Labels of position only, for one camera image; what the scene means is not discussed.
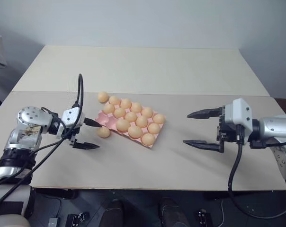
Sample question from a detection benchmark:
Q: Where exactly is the pink egg tray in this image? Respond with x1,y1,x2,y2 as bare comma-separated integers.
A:
94,100,167,150

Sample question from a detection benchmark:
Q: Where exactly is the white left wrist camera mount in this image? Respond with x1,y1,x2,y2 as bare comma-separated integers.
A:
61,106,85,131

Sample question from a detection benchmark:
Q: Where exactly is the black box with white marks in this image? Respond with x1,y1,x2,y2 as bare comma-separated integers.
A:
196,208,214,227
66,212,90,227

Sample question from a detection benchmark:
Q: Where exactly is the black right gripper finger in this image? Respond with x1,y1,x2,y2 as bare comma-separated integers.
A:
182,139,221,152
187,107,222,120

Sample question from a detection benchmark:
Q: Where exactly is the orange egg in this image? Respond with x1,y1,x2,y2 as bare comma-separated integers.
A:
125,111,138,123
113,107,126,119
130,102,143,114
103,104,116,114
116,119,131,132
97,127,111,139
135,116,149,128
108,95,122,106
141,106,154,119
141,133,156,146
147,122,161,134
152,113,166,125
97,91,109,104
120,98,132,110
127,125,143,140

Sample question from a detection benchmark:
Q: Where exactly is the dark rounded shoe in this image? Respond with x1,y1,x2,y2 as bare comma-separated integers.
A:
102,198,125,227
158,197,190,227

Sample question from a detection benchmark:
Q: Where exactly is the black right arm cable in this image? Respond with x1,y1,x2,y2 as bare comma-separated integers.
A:
227,136,286,219

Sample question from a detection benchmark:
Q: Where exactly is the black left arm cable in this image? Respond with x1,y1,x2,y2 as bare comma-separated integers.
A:
0,73,85,211

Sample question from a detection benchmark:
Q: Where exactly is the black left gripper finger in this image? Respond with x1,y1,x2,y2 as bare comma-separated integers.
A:
73,140,101,150
82,117,104,129

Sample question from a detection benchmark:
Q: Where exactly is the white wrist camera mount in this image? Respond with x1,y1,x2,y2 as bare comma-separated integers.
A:
224,98,254,145
61,106,85,131

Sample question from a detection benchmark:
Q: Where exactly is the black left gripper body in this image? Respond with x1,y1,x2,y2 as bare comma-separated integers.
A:
55,126,83,148

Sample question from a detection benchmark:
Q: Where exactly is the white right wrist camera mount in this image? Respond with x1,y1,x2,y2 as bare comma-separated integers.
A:
224,98,254,145

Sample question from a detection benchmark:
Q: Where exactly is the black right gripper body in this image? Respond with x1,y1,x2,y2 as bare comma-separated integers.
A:
215,105,243,154

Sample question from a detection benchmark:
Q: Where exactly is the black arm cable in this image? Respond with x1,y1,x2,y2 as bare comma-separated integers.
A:
227,136,286,219
0,73,85,211

